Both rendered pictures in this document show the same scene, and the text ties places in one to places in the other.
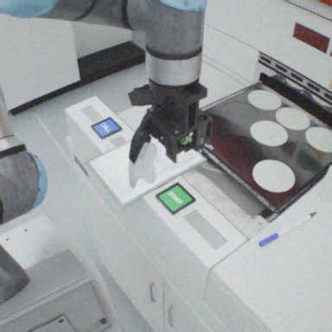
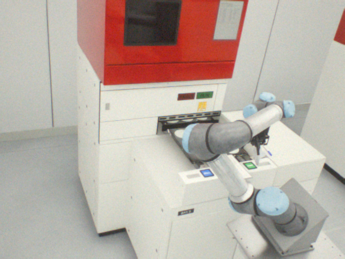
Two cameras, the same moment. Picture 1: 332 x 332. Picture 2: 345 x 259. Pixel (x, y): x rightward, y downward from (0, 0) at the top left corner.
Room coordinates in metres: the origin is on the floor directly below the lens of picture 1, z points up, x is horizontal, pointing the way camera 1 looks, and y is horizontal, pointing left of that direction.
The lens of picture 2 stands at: (0.56, 1.63, 2.03)
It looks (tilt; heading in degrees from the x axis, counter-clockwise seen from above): 30 degrees down; 280
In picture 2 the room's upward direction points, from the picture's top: 8 degrees clockwise
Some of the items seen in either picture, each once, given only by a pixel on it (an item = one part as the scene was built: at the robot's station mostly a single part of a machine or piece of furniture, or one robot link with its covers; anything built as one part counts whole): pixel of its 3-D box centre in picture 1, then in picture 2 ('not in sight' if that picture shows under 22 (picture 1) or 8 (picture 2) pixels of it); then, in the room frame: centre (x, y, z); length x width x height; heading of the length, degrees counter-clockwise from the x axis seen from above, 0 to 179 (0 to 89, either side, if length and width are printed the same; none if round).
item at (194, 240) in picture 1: (139, 183); (227, 180); (0.51, 0.06, 0.89); 0.55 x 0.09 x 0.14; 37
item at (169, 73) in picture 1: (175, 61); not in sight; (0.42, -0.01, 1.24); 0.08 x 0.08 x 0.05
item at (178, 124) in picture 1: (176, 111); (258, 133); (0.41, -0.01, 1.16); 0.09 x 0.08 x 0.12; 37
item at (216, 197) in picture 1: (196, 193); not in sight; (0.50, -0.07, 0.87); 0.36 x 0.08 x 0.03; 37
